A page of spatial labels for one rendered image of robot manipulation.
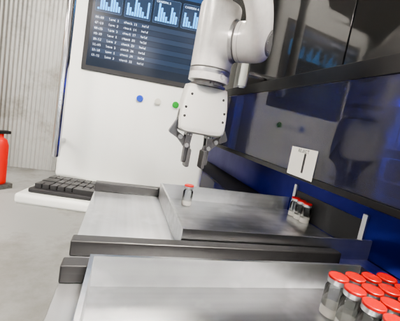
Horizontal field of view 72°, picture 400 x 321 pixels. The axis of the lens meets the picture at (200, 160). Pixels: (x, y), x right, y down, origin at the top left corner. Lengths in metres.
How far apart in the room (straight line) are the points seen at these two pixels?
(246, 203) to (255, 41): 0.38
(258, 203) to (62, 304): 0.53
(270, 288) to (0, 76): 4.59
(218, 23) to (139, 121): 0.50
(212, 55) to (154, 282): 0.41
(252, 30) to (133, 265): 0.42
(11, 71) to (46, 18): 0.87
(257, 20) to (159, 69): 0.50
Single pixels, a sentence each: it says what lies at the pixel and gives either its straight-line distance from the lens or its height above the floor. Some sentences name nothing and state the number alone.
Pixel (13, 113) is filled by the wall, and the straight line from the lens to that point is 4.71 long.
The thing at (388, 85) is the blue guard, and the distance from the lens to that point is 0.50.
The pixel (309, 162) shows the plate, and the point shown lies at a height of 1.02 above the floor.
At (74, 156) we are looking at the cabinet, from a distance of 1.03.
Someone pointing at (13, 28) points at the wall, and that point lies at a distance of 4.79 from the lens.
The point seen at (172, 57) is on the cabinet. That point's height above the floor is 1.26.
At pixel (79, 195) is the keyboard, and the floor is 0.82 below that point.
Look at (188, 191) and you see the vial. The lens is 0.60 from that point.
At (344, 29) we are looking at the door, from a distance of 0.63.
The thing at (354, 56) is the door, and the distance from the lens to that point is 0.58.
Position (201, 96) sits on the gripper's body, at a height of 1.12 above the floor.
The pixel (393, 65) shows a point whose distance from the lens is 0.51.
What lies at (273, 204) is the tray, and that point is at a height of 0.89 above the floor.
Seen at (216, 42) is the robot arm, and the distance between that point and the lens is 0.57.
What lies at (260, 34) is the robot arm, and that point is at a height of 1.23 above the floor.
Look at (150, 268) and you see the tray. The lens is 0.32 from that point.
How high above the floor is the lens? 1.06
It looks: 7 degrees down
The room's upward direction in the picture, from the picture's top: 10 degrees clockwise
